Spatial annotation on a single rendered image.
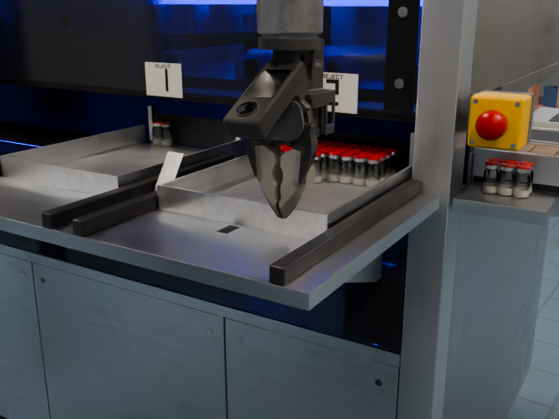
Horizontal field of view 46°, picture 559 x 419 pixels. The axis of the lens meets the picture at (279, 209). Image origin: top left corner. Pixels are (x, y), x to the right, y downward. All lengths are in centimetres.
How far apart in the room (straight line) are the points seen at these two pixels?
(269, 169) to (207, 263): 14
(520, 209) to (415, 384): 35
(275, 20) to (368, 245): 28
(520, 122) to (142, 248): 52
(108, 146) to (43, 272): 42
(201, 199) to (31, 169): 34
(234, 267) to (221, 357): 63
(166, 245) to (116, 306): 70
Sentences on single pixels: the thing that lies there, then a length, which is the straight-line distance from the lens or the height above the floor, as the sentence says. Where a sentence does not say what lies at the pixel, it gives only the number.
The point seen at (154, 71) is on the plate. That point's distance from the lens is 124.
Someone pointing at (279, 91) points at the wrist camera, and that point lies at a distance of 71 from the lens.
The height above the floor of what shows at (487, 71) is 105.
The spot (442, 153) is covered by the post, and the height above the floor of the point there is 94.
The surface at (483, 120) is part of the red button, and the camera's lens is 93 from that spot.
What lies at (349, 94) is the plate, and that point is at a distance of 103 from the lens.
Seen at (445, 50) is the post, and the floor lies 109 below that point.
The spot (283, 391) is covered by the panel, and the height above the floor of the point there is 46.
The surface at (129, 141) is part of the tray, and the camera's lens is 136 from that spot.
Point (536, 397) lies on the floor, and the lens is 224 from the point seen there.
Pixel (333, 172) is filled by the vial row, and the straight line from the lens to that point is 104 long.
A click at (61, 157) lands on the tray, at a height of 89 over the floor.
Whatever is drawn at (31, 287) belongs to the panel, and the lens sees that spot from 168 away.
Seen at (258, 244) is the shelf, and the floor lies 88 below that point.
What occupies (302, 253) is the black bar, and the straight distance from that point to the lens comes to 70.
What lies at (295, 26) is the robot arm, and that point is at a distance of 74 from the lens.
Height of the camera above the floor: 115
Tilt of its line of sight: 17 degrees down
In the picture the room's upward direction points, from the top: straight up
